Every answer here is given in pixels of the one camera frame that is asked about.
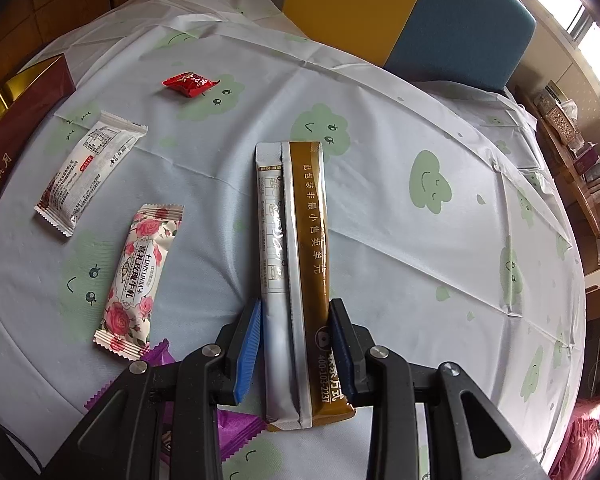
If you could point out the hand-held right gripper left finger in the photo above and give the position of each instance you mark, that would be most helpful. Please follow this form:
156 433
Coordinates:
247 355

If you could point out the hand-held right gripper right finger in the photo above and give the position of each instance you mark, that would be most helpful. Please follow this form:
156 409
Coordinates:
341 350

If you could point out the purple snack packet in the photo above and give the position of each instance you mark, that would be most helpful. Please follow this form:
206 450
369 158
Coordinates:
235 430

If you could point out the brown and silver stick packet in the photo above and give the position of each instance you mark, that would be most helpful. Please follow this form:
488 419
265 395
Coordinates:
305 240

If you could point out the rose print candy packet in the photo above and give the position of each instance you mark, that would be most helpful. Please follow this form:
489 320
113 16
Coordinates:
137 280

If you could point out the maroon box with gold lining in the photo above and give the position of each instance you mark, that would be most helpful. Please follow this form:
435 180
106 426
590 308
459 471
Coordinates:
25 125

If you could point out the pale cloud print tablecloth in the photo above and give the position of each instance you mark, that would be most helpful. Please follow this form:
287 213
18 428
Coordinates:
405 285

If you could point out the white snack packet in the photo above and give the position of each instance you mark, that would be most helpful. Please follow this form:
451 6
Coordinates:
87 165

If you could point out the pink quilted cushion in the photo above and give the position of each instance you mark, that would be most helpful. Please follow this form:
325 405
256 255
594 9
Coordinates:
587 430

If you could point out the small red candy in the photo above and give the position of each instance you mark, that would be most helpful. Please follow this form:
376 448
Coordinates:
190 83

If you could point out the wooden side table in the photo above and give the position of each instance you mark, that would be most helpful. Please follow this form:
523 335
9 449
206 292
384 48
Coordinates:
582 200

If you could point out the small purple box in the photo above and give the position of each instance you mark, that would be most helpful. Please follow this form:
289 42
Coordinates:
587 160

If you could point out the patterned tissue box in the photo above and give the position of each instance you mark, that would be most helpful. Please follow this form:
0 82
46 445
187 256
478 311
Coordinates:
560 120

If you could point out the wooden wardrobe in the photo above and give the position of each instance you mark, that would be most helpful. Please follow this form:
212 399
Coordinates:
80 0

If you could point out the window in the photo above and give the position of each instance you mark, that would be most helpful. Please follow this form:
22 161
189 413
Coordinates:
590 20

